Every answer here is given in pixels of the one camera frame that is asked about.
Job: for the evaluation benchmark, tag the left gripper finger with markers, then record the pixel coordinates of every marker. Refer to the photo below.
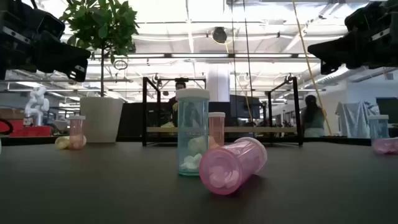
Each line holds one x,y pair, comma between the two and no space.
62,59

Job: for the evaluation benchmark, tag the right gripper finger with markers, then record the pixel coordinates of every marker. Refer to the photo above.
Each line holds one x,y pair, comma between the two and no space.
339,53

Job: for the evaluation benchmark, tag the red translucent pill bottle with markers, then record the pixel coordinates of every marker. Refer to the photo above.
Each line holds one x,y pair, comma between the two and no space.
216,127
76,130

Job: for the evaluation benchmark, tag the blue translucent pill bottle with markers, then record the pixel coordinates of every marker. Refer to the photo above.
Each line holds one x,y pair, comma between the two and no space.
192,124
378,127

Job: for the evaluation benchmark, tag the yellow translucent pill bottle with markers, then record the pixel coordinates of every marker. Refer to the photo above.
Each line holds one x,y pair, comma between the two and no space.
62,143

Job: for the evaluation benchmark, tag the purple translucent pill bottle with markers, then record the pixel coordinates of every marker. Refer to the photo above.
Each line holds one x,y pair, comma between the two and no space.
230,168
385,146

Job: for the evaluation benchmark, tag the black monitor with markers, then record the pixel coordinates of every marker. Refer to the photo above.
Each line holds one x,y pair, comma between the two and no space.
245,107
388,109

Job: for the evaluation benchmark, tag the brown cardboard box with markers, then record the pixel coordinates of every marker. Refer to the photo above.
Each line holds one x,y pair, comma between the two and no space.
11,113

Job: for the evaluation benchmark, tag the pale blue draped cloth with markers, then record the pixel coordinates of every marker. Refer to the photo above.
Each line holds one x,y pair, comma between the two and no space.
354,121

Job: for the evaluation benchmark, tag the green plant in white pot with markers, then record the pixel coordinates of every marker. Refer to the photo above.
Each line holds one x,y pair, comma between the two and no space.
101,119

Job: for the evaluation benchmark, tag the person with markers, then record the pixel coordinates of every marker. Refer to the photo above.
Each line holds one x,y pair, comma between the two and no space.
181,85
312,121

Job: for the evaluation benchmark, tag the black ceiling dome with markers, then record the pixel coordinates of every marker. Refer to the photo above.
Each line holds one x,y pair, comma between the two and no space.
219,35

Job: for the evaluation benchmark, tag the black table mat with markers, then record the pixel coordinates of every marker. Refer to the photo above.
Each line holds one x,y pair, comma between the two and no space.
93,186

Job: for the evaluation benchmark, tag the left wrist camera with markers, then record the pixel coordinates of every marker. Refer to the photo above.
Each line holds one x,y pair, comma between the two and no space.
53,26

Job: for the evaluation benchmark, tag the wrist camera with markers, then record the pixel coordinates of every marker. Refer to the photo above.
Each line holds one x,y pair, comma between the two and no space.
359,18
53,26

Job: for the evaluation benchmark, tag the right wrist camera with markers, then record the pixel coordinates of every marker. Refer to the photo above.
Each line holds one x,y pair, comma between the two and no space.
359,18

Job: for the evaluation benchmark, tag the wooden shelf with black frame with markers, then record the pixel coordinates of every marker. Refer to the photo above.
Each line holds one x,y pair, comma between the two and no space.
248,129

